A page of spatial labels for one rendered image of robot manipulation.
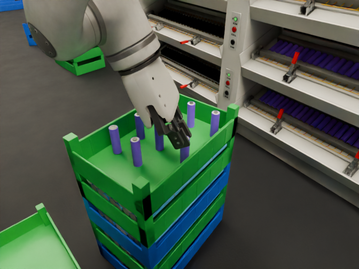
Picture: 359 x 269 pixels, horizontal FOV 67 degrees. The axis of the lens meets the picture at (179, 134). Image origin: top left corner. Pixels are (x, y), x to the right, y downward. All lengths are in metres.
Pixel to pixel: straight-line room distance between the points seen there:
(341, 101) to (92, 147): 0.67
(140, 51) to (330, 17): 0.57
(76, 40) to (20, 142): 0.98
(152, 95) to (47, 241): 0.60
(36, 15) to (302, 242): 0.81
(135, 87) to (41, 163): 0.79
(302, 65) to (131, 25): 0.66
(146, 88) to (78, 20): 0.14
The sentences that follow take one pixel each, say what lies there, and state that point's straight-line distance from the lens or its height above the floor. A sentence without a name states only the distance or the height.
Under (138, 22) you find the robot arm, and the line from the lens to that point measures 0.41.
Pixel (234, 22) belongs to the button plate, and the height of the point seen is 0.45.
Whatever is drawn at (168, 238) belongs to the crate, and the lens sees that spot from 0.58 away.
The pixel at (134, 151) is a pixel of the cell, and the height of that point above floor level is 0.36.
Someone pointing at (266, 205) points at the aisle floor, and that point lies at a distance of 0.93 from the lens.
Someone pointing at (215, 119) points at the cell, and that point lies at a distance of 0.59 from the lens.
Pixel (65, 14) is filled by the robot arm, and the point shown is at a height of 0.63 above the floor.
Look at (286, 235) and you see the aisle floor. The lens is 0.88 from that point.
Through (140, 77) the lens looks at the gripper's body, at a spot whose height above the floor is 0.53.
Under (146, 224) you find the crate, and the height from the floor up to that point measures 0.31.
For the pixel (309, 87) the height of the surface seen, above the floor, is 0.32.
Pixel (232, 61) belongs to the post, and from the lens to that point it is 1.04.
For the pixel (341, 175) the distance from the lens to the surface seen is 0.96.
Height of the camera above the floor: 0.70
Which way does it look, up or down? 37 degrees down
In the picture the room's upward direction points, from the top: straight up
